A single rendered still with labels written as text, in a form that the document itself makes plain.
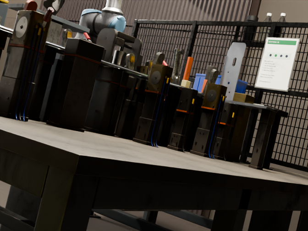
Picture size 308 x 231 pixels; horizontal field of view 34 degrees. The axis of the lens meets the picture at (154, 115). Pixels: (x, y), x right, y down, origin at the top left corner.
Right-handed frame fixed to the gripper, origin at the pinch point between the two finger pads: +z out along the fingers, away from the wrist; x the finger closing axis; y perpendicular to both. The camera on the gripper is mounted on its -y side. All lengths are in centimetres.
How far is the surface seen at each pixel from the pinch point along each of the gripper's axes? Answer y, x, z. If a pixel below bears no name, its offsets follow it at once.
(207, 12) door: -275, -15, -82
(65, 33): 10.9, 16.7, 9.3
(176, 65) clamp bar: -54, 46, 5
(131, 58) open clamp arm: -23.9, 33.8, 9.9
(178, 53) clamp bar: -56, 45, -2
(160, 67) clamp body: -1, 58, 14
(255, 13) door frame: -262, 36, -85
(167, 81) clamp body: -2, 63, 19
